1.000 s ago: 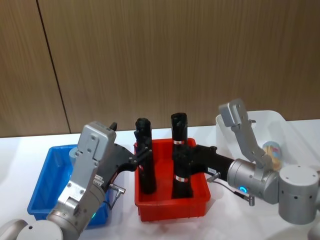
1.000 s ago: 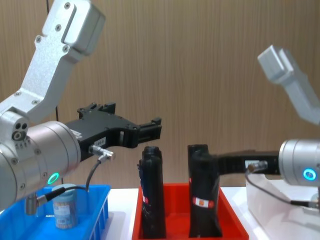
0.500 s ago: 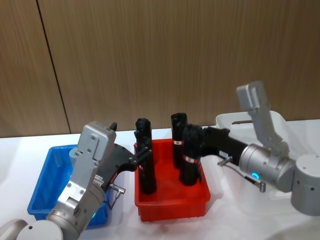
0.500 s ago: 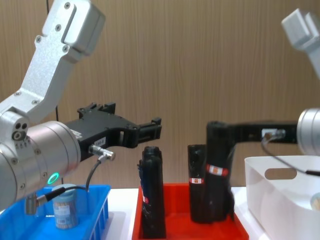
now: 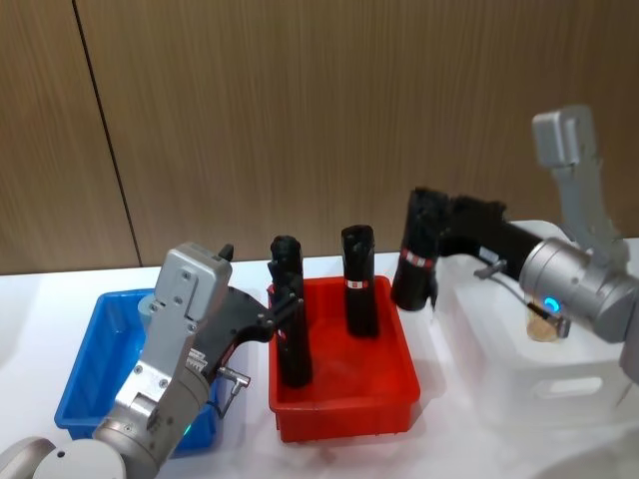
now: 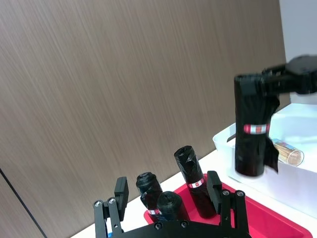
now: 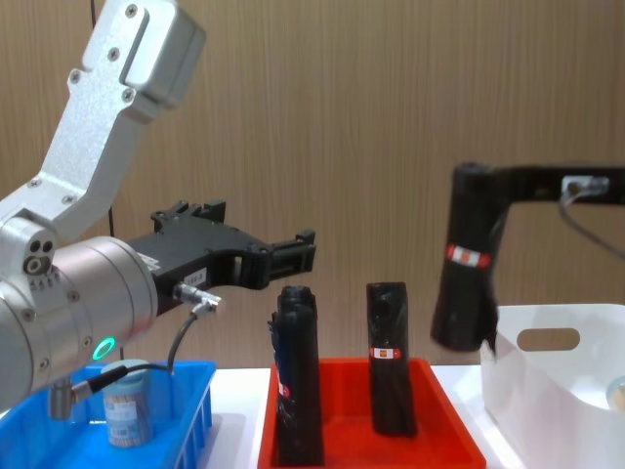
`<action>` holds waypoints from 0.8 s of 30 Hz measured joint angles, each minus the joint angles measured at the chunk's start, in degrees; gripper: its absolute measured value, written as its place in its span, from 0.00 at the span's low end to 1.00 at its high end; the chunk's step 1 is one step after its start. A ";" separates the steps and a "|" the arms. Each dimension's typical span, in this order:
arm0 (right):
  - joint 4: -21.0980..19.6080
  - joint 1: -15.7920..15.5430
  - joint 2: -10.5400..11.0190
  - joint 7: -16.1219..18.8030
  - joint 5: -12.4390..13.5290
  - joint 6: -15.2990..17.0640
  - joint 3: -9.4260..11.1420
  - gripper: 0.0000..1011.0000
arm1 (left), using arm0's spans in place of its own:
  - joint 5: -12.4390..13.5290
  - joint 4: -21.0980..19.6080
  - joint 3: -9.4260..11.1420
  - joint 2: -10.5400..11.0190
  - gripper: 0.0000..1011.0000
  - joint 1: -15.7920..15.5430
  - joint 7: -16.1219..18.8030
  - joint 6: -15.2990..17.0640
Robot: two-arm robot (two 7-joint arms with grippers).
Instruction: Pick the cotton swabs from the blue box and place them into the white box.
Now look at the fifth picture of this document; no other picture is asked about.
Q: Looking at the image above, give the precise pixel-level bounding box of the black bag roll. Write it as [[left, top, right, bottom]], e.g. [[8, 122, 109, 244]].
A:
[[390, 187, 449, 313], [268, 234, 315, 388], [340, 225, 379, 338]]

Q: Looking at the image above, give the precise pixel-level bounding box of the thin dark left gripper cable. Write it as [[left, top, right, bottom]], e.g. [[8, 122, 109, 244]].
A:
[[213, 366, 252, 421]]

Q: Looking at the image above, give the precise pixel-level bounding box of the thin dark gripper cable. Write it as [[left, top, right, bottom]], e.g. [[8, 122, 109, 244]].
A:
[[473, 257, 571, 340], [213, 366, 252, 421]]

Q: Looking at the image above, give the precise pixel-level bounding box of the grey round object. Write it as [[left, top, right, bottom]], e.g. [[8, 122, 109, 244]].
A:
[[136, 293, 157, 331]]

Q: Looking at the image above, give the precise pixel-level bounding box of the tan round object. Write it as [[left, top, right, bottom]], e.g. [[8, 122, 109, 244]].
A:
[[527, 303, 556, 343]]

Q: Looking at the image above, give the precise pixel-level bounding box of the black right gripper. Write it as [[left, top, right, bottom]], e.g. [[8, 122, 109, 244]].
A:
[[423, 194, 545, 309]]

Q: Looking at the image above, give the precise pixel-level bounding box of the white plastic bin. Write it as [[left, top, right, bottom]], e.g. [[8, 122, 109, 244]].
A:
[[438, 218, 636, 436]]

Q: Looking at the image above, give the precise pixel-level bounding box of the blue plastic bin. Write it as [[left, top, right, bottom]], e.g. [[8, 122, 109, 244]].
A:
[[53, 288, 222, 458]]

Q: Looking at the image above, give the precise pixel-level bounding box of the thin dark right gripper cable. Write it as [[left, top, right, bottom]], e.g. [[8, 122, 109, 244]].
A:
[[473, 257, 571, 340]]

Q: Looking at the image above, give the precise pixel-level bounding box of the red plastic bin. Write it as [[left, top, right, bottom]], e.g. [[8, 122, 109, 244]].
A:
[[268, 274, 423, 444]]

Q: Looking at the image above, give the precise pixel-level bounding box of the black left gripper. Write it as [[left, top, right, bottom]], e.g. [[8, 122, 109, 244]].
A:
[[191, 242, 307, 384]]

